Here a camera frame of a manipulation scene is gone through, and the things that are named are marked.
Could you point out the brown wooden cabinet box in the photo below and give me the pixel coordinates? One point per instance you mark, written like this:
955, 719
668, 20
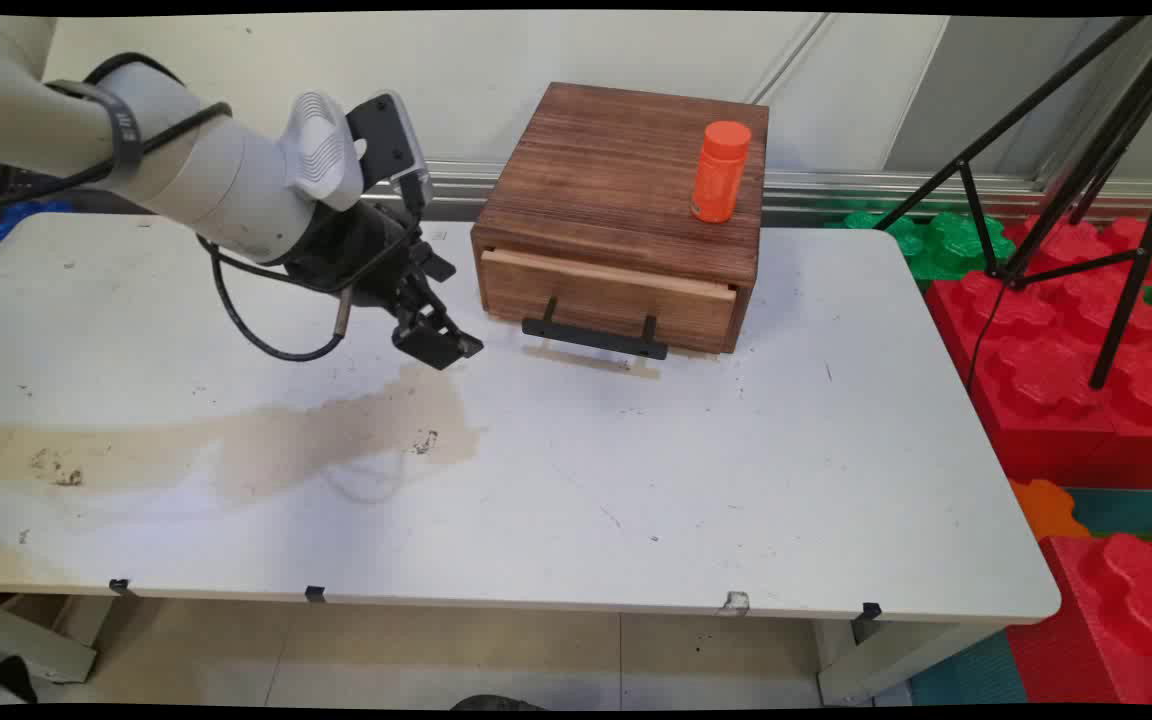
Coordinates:
626, 170

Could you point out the orange plastic bottle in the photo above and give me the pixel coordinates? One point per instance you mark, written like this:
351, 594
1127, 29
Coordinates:
720, 175

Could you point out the white ribbed camera mount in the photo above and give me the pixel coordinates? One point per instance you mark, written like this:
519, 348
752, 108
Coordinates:
321, 150

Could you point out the black tripod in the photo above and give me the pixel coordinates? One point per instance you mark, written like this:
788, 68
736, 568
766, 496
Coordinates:
1101, 155

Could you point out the white tape scrap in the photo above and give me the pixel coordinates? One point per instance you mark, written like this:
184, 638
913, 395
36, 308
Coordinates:
734, 601

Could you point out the large red foam block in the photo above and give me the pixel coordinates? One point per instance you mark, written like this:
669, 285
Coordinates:
1046, 380

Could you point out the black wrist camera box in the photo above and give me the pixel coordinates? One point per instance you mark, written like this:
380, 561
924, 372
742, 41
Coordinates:
384, 135

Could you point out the white table leg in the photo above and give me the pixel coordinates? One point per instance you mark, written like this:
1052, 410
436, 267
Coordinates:
26, 645
896, 665

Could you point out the orange foam piece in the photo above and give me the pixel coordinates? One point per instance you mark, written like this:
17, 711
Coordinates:
1044, 508

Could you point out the aluminium wall rail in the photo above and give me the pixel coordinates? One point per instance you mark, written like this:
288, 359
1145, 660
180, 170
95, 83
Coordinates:
836, 185

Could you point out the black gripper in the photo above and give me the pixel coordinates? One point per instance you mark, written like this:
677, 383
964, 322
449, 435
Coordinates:
356, 255

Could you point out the teal foam mat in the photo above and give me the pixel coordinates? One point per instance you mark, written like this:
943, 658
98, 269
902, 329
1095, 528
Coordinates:
1131, 512
971, 675

